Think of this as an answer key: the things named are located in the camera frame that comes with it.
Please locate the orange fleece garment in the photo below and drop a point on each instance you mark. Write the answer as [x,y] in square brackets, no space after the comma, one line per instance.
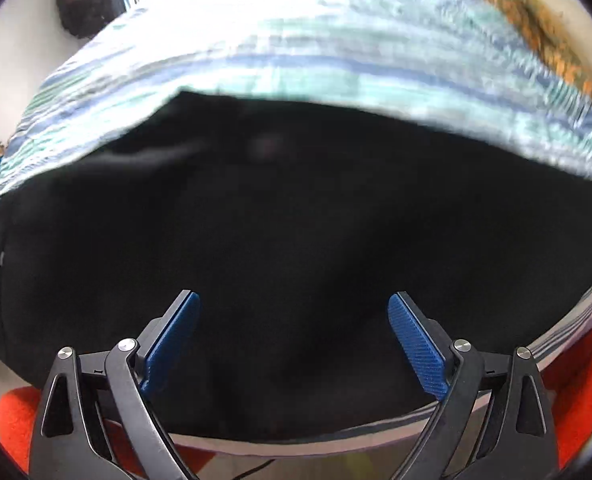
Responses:
[585,385]

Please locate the black pants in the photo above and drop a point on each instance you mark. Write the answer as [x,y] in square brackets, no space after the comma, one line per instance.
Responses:
[296,240]

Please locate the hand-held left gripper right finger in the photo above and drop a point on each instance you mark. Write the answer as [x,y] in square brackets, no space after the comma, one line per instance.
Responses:
[418,345]

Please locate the yellow patterned blanket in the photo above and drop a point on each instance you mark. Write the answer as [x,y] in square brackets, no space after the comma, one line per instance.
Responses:
[535,25]

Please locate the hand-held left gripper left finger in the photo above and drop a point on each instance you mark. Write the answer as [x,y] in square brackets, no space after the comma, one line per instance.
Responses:
[171,340]

